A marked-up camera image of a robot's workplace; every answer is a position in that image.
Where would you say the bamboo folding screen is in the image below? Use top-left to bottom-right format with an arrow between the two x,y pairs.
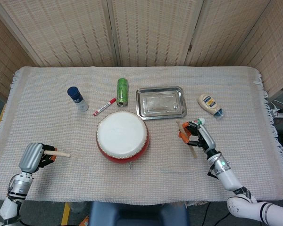
0,0 -> 283,101

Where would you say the beige woven tablecloth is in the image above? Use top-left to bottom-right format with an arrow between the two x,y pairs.
0,65 -> 283,203

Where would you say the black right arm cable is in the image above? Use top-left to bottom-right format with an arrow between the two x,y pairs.
201,201 -> 212,226

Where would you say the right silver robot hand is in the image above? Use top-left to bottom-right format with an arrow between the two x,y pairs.
178,121 -> 216,156

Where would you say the small white green bottle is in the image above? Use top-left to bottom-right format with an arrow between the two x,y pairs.
193,117 -> 206,127

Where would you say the red drum white skin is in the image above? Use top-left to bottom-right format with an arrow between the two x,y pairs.
96,111 -> 150,170

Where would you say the white power strip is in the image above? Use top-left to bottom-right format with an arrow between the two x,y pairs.
272,108 -> 283,120

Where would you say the wooden drumstick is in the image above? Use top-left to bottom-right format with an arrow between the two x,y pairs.
175,119 -> 198,159
43,150 -> 72,158

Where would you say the white bottle blue cap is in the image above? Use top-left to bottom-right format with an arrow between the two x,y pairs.
67,86 -> 89,112

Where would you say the mayonnaise squeeze bottle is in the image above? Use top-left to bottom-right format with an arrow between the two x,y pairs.
197,93 -> 225,119

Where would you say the red marker pen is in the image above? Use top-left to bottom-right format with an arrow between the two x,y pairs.
92,97 -> 117,117

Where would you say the stainless steel tray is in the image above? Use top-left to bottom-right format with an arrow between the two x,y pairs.
135,85 -> 188,121

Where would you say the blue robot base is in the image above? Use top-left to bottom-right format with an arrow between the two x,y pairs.
88,201 -> 189,226

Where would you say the green drink can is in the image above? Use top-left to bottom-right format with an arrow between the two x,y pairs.
117,78 -> 129,107

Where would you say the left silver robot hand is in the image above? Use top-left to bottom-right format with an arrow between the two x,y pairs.
18,142 -> 58,172

